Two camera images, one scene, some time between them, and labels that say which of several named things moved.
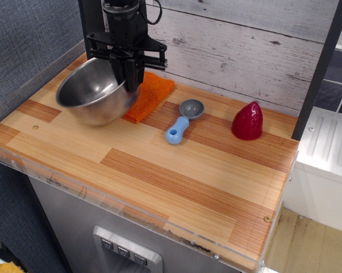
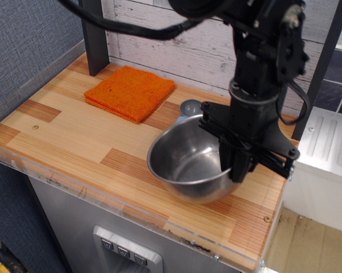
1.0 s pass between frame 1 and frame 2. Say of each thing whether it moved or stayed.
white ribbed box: stayed
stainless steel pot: moved
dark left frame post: stayed
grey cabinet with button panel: stayed
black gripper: moved
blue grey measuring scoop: stayed
